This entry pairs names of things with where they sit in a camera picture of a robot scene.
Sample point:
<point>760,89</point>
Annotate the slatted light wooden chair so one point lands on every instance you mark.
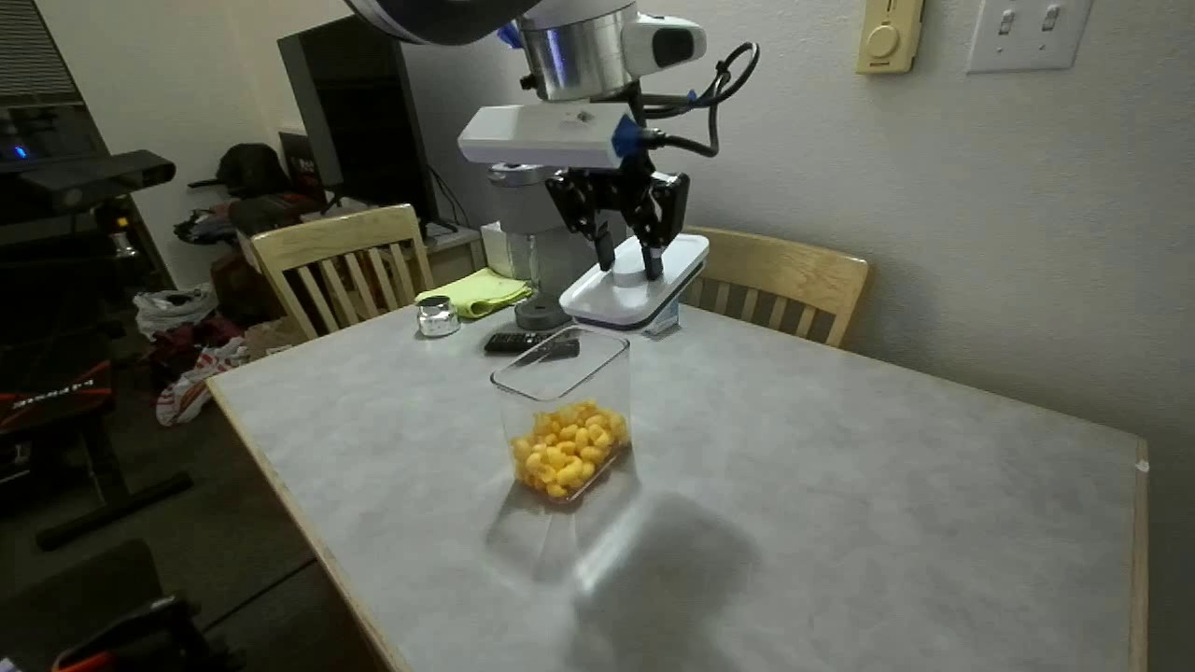
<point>336,237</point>

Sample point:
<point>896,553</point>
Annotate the black flat screen monitor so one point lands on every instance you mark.
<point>358,126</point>

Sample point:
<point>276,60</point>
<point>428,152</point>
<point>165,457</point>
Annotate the clear container with yellow food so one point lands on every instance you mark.
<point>570,454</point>

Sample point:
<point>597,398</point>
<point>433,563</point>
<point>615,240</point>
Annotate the black round bag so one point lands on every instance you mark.
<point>254,168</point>

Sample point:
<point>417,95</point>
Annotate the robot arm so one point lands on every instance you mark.
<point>571,56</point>

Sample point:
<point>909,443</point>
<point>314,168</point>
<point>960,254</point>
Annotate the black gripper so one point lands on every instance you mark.
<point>622,192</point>

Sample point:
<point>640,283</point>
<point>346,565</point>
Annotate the wooden chair with broad backrest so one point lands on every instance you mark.
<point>772,267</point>

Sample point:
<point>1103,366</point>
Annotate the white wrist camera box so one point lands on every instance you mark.
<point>543,135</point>

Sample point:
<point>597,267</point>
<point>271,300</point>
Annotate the white light switch plate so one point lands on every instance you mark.
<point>1029,31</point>

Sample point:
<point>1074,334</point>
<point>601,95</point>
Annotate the round silver metal tin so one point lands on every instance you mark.
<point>433,318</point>

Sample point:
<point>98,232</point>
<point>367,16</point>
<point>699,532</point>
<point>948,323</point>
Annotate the black bench with red print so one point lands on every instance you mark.
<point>60,398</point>

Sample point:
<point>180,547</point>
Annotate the black sensor bar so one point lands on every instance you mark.
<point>87,174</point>

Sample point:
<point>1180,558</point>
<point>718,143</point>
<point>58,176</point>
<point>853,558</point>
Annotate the clear plastic pitcher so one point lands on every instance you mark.
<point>498,248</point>

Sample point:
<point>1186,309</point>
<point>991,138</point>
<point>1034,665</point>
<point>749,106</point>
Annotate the white and red cloth pile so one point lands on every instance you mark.
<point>192,377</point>

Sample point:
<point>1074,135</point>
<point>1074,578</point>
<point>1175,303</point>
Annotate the clear plastic storage container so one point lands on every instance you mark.
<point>563,376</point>

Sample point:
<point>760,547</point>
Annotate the grey coffee maker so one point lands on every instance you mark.
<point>536,248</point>

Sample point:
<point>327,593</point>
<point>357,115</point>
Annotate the white rectangular container lid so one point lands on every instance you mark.
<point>622,300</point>

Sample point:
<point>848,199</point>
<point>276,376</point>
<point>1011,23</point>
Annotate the black bag with red trim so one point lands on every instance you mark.
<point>134,635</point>

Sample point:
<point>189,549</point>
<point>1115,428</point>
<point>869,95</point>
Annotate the lime green cloth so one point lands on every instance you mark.
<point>478,293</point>

